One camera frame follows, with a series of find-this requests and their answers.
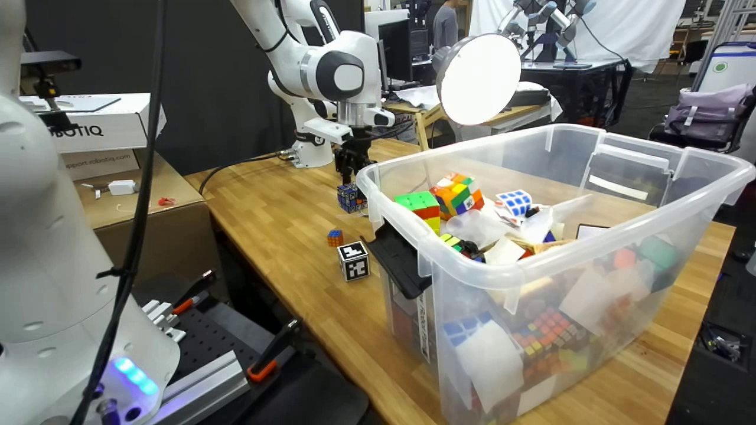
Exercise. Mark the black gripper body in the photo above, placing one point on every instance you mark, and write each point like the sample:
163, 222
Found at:
353, 156

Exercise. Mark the black lettered puzzle cube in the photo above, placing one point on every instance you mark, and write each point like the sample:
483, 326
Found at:
351, 201

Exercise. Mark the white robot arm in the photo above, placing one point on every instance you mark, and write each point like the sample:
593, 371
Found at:
315, 72

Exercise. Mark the large white robot arm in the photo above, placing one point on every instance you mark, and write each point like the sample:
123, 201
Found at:
47, 275

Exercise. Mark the small blue orange rubik's cube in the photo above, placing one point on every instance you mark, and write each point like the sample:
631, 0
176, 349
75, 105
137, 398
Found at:
337, 236

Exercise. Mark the large green stickerless cube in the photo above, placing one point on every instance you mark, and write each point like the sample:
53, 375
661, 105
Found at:
417, 203

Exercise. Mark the black white tag cube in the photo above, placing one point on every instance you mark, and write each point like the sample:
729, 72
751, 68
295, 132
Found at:
353, 260

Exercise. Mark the orange yellow green cube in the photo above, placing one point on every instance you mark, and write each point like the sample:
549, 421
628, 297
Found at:
455, 192

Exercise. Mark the white blue puzzle cube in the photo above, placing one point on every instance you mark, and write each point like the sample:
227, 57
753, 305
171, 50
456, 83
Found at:
516, 201

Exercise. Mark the white orange puzzle cube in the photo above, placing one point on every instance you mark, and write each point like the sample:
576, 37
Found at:
504, 252

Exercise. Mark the multicolour many-tile cube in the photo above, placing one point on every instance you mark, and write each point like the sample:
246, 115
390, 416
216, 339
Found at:
550, 333

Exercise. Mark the black flat box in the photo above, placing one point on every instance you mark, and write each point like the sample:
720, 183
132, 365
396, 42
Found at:
397, 260

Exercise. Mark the computer monitor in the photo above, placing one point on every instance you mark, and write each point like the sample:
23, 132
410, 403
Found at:
397, 43

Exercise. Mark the round white lamp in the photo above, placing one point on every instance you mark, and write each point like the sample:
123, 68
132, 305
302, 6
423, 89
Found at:
481, 78

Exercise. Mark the person in grey shirt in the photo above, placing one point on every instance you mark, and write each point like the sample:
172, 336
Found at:
448, 26

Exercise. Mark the brown cardboard box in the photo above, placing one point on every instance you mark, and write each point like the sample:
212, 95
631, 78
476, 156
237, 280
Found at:
172, 227

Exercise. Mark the small white device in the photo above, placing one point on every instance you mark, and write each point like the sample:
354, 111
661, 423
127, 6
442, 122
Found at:
120, 187

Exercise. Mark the white cardboard product box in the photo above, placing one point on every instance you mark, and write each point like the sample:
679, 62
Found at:
110, 120

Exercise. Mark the clear plastic storage bin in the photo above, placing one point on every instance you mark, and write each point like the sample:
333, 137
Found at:
550, 345

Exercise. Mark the white cloth backdrop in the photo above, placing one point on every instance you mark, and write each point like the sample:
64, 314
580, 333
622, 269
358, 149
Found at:
639, 25

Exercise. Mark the purple backpack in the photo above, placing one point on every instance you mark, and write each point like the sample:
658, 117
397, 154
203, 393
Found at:
710, 115

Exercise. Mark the silver aluminium rail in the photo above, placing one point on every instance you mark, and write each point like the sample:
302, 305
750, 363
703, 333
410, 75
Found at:
209, 385

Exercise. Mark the black camera on stand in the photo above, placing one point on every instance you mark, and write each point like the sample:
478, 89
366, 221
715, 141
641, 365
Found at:
47, 65

